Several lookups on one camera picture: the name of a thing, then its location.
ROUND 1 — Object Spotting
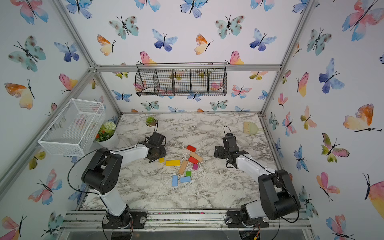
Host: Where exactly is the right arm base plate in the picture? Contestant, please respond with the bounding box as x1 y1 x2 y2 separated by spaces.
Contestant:
225 210 269 229

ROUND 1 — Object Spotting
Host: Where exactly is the white mesh wall basket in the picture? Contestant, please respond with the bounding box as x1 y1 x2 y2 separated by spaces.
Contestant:
38 99 106 157

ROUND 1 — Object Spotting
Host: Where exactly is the red block middle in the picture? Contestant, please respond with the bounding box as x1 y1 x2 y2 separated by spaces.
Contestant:
188 156 199 165

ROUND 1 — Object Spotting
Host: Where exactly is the red block far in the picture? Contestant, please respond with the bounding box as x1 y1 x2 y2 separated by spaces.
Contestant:
187 145 197 153

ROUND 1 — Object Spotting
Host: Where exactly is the blue block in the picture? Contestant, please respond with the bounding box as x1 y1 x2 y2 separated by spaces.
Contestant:
172 175 178 187
180 176 192 183

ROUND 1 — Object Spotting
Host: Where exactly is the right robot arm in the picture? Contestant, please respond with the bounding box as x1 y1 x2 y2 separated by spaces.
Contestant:
214 133 301 226

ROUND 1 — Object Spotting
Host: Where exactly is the black wire wall basket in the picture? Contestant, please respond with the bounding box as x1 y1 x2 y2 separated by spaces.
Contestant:
134 62 228 97

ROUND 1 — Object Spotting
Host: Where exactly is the natural wood block lower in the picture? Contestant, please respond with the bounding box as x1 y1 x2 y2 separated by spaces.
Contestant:
178 161 189 175

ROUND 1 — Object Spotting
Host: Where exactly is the red block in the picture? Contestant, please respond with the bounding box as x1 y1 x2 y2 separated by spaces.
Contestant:
188 156 199 165
187 145 197 153

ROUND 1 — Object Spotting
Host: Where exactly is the aluminium front rail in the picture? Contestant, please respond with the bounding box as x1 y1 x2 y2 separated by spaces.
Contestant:
60 209 312 232

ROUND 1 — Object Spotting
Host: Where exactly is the green hand brush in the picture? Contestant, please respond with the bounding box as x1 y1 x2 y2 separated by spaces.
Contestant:
243 122 264 136

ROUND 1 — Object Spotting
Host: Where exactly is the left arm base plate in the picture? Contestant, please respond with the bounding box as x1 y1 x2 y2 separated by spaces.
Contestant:
102 211 148 230

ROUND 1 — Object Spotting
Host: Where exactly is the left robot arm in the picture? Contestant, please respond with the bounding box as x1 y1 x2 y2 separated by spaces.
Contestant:
82 132 167 229

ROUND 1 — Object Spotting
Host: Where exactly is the natural wood block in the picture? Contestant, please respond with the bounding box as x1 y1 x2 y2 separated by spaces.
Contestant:
190 152 203 162
178 161 189 175

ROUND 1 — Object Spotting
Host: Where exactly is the white pot flowering plant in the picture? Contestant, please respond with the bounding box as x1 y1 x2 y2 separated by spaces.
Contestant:
95 121 119 149

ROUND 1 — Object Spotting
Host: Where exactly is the natural wood block upper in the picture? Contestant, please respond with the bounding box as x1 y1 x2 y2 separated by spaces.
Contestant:
190 152 203 162

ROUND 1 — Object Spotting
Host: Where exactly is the small potted succulent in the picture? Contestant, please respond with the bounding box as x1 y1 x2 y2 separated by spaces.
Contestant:
145 117 159 127

